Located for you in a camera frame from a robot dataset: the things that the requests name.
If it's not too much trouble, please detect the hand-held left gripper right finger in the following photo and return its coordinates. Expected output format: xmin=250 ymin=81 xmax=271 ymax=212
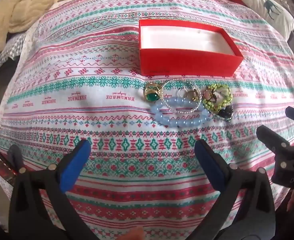
xmin=194 ymin=139 xmax=276 ymax=240

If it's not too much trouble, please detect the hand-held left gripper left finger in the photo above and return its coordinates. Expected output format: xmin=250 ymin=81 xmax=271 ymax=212
xmin=7 ymin=139 xmax=91 ymax=240

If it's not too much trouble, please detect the black hair clip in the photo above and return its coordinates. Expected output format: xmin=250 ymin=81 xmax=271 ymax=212
xmin=216 ymin=105 xmax=235 ymax=123

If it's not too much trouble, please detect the green bead bracelet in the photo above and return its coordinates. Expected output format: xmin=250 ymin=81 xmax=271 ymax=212
xmin=202 ymin=83 xmax=232 ymax=114

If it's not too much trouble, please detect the small gold earring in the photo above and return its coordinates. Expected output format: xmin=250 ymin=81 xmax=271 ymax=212
xmin=205 ymin=91 xmax=217 ymax=103

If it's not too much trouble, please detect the pale blue bead bracelet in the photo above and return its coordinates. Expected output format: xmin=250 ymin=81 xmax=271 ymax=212
xmin=151 ymin=97 xmax=210 ymax=128

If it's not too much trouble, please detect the gold and silver charm earring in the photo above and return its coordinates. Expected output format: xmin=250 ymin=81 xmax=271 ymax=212
xmin=187 ymin=89 xmax=200 ymax=103

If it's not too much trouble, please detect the silver beaded bracelet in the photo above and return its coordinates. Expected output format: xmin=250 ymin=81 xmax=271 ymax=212
xmin=161 ymin=78 xmax=206 ymax=114

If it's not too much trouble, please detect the gold ring with green stone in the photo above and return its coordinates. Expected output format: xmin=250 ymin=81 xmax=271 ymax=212
xmin=144 ymin=82 xmax=164 ymax=103

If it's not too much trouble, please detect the red cardboard box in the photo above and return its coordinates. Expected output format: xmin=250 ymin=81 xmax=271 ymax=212
xmin=138 ymin=19 xmax=244 ymax=77

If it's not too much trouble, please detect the person's left hand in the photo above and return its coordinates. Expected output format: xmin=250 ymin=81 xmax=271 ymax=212
xmin=121 ymin=226 xmax=145 ymax=240

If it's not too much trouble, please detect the patterned knit-print blanket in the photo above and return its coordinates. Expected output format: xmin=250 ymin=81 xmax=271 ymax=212
xmin=0 ymin=0 xmax=294 ymax=240

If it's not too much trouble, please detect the dark red printed strip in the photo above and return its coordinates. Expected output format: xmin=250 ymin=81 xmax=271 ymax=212
xmin=0 ymin=134 xmax=19 ymax=186

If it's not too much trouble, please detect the deer print pillow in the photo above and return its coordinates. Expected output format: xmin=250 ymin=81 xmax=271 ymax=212
xmin=243 ymin=0 xmax=294 ymax=34

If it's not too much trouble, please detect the grey checkered cloth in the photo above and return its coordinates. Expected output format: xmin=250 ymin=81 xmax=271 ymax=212
xmin=0 ymin=32 xmax=28 ymax=73

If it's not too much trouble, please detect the beige fleece blanket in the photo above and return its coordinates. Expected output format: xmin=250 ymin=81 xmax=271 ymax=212
xmin=0 ymin=0 xmax=78 ymax=53

